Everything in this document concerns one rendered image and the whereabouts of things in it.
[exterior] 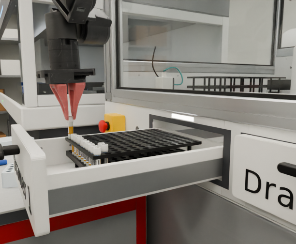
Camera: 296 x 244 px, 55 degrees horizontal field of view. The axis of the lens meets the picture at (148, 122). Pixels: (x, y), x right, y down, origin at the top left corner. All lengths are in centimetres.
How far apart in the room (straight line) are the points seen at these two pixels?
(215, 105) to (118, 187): 24
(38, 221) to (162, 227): 45
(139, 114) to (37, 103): 63
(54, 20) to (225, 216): 49
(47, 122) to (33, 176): 97
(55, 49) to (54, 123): 81
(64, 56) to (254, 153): 38
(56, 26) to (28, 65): 76
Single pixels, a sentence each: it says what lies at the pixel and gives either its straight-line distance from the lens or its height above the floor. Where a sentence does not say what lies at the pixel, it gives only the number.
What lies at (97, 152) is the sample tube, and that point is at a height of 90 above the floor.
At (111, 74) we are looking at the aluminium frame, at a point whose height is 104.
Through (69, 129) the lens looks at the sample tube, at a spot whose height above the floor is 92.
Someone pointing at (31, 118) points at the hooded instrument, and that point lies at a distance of 133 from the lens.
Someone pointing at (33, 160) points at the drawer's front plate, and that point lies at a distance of 38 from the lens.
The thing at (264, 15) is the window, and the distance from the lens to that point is 52.
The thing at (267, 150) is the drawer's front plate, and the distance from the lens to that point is 46.
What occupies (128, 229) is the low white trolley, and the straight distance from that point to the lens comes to 78.
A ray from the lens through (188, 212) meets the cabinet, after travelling 68.
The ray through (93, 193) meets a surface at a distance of 43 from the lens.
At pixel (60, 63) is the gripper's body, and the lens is 56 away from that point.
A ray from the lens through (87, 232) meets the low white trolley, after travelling 74.
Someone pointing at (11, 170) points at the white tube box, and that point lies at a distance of 79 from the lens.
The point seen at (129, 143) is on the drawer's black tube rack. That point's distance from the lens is 54.
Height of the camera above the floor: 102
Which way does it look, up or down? 8 degrees down
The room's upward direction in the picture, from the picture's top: straight up
